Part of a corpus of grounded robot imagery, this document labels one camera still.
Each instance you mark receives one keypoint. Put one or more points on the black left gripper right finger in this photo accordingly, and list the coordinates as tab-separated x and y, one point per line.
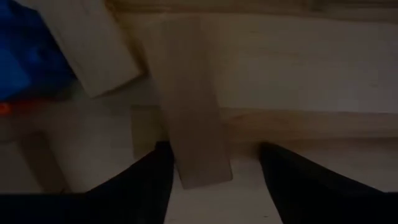
314	199

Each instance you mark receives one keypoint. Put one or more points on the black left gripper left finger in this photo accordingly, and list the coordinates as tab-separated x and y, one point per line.
136	196

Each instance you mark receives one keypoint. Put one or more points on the wooden block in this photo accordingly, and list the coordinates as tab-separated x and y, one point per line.
196	109
93	46

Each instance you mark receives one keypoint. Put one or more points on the blue plastic brick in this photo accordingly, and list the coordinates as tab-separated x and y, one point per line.
28	53

